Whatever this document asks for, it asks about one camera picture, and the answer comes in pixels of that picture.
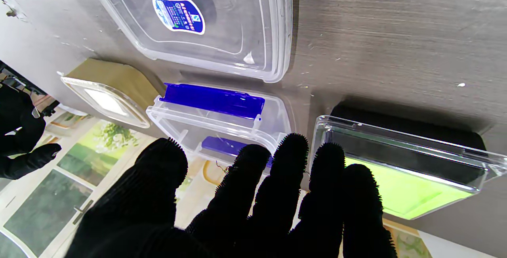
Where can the brown kraft paper bowl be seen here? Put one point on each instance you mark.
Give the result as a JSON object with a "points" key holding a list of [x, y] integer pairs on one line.
{"points": [[119, 79]]}

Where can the black plastic food tray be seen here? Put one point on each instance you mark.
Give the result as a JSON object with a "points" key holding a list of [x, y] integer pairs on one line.
{"points": [[396, 121]]}

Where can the clear lid with green sheet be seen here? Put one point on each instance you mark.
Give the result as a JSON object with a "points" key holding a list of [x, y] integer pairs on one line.
{"points": [[412, 194]]}

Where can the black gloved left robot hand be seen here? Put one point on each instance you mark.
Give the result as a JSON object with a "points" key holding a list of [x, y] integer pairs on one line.
{"points": [[150, 210]]}

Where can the clear container with blue clips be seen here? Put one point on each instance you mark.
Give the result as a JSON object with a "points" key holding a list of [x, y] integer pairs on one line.
{"points": [[214, 99]]}

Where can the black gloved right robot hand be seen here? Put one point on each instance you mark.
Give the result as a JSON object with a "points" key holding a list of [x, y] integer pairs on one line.
{"points": [[20, 131]]}

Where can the clear lid with blue sticker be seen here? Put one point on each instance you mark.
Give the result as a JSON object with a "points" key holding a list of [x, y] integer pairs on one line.
{"points": [[237, 12]]}

